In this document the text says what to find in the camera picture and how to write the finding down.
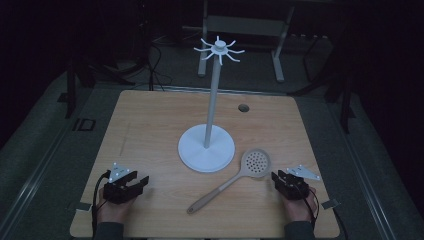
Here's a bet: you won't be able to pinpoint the white hook stand rack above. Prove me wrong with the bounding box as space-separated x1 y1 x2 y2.
177 35 246 174

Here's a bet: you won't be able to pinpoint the black floor cables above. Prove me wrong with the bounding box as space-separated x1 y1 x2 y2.
145 33 204 92

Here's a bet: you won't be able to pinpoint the grey tape piece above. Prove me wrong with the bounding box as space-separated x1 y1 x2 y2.
75 201 93 213
320 198 341 211

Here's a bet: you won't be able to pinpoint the black stand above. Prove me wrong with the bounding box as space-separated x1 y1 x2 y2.
288 19 357 135
57 0 150 120

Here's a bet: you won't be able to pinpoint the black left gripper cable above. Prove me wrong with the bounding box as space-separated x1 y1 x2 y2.
91 169 112 236

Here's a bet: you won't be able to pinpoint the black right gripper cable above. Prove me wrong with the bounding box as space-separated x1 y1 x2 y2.
298 185 322 232

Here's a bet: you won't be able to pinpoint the person's left hand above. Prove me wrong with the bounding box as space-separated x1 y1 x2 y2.
96 188 137 225

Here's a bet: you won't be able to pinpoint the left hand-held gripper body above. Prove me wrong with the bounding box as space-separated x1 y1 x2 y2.
102 162 140 205

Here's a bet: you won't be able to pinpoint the beige slotted spoon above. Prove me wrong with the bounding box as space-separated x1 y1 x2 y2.
186 147 273 215

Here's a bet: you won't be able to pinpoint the white metal desk frame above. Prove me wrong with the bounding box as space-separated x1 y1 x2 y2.
197 0 297 83

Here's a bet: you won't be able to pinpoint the person's right hand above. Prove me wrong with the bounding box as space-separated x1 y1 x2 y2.
282 186 319 223

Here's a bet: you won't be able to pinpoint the black floor socket box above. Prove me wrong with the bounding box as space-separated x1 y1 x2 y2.
72 117 97 132

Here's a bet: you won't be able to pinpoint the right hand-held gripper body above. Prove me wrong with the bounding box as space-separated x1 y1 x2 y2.
275 164 322 201

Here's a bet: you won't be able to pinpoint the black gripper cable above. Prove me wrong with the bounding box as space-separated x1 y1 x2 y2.
91 169 112 236
298 185 322 232

